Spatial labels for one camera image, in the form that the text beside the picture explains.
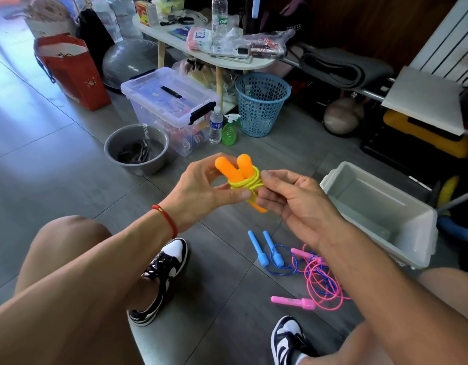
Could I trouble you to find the small plastic water bottle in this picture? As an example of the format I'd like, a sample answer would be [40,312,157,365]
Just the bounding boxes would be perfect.
[209,105,225,144]

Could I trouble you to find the blue jump rope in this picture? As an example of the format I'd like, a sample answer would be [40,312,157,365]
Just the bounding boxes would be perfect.
[248,229,319,275]

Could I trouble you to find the white radiator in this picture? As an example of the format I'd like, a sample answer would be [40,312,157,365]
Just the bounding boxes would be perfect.
[409,0,468,84]

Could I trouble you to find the person's left leg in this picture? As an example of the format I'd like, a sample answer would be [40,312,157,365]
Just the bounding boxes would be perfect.
[13,215,162,365]

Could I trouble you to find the pink jump rope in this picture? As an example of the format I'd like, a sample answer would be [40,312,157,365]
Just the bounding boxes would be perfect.
[270,247,351,312]

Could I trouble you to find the black white right shoe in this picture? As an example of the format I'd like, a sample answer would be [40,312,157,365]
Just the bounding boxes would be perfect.
[270,315,319,365]

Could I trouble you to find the grey exercise ball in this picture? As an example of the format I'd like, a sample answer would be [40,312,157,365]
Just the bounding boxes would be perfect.
[101,38,159,92]

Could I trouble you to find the person's right hand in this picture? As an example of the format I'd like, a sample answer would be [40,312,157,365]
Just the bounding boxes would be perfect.
[254,169,348,251]

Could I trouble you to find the black white shoe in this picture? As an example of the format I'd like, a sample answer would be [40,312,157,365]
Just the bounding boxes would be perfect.
[270,315,319,365]
[128,237,190,327]

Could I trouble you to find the white green pack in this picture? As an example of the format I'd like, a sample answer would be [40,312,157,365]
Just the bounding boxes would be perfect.
[154,0,188,16]

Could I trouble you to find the white plastic bag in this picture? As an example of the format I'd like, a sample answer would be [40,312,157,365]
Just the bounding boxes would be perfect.
[89,0,140,43]

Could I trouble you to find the person's leg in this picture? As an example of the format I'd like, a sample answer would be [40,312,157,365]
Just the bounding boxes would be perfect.
[295,266,468,365]
[13,215,162,365]

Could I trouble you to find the large plastic water bottle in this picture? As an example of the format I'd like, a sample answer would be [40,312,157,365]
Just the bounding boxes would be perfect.
[211,0,229,39]

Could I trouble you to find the white metal pole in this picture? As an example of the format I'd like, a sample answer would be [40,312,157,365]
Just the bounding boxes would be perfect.
[437,188,468,213]

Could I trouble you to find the white round table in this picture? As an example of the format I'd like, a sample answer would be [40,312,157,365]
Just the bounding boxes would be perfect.
[132,13,276,111]

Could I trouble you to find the black white left shoe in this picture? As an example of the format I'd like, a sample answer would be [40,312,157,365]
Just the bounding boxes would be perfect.
[128,237,190,327]

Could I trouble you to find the grey metal basin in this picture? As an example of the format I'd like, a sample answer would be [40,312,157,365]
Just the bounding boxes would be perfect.
[103,123,171,177]

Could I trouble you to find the brown ball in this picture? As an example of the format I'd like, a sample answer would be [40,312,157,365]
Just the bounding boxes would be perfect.
[323,96,366,137]

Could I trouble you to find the pink white packet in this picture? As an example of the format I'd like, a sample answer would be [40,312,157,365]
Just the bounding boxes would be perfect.
[186,26,214,54]

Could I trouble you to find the grey folded mat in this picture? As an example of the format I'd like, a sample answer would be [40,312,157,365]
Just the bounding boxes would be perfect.
[297,47,395,90]

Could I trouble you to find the person's left hand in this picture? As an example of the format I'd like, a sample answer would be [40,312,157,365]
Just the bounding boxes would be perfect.
[160,153,254,234]

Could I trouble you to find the yellow black case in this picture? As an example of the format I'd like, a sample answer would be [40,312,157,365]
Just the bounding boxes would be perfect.
[382,110,468,159]

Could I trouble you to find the white plastic bin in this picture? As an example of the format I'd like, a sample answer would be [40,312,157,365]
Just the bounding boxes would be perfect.
[319,161,439,269]

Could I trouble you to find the clear bin with black latches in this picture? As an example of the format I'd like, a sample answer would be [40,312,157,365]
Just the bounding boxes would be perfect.
[120,66,220,157]

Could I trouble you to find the yellow rope orange handles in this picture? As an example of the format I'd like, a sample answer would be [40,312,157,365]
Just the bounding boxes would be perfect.
[214,153,270,214]

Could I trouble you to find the green spray bottle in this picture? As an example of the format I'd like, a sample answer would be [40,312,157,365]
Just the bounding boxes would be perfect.
[221,113,241,147]

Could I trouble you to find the person's left forearm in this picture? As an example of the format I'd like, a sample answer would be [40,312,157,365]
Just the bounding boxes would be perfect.
[0,210,176,365]

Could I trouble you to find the white blue tumbler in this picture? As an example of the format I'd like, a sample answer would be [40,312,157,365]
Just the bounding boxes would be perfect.
[248,0,267,18]

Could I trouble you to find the clear plastic bag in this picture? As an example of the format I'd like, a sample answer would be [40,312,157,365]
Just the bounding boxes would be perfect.
[241,28,296,59]

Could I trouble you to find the blue mesh plastic basket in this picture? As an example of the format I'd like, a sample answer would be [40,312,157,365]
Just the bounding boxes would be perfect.
[234,72,293,138]

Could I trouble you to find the multicoloured hula hoop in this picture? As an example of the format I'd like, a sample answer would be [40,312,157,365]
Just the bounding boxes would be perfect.
[435,174,468,244]

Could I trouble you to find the red bag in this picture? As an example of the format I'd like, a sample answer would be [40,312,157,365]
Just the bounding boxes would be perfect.
[33,34,112,113]

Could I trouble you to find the grey flat board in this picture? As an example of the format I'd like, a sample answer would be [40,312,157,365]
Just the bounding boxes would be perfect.
[380,66,467,136]

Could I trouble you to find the person's right leg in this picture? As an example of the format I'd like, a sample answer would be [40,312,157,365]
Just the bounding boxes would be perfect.
[295,266,468,365]

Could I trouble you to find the person's right forearm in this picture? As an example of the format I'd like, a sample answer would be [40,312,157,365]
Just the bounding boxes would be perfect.
[321,228,468,365]

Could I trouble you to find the red string bracelet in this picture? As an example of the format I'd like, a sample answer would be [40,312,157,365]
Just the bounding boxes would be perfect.
[151,203,179,239]

